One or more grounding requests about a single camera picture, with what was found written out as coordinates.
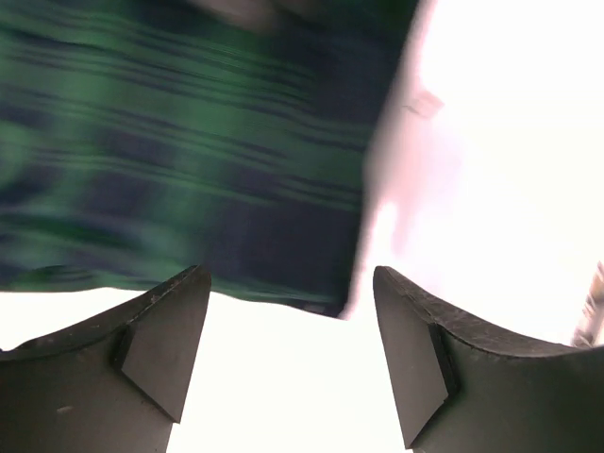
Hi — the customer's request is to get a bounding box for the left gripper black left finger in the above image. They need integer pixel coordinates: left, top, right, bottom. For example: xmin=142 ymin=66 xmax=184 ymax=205
xmin=1 ymin=266 xmax=210 ymax=453

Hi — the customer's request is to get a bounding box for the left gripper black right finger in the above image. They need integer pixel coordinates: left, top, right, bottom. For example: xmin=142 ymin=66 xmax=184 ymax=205
xmin=373 ymin=266 xmax=603 ymax=453

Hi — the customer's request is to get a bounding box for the green navy plaid skirt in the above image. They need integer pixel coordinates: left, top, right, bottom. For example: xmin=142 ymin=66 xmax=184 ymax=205
xmin=1 ymin=1 xmax=417 ymax=317

